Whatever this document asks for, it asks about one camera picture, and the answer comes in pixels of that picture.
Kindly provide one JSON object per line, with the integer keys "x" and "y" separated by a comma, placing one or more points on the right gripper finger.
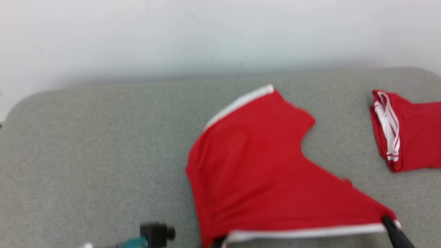
{"x": 398, "y": 236}

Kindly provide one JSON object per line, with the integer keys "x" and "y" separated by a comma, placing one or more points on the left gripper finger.
{"x": 219, "y": 243}

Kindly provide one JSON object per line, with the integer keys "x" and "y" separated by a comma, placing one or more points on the red shorts with white stripes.
{"x": 248, "y": 172}

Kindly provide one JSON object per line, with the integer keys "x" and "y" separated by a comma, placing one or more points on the red jersey with white sleeves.
{"x": 420, "y": 137}

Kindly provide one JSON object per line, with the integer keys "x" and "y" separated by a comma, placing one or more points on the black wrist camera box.
{"x": 156, "y": 236}

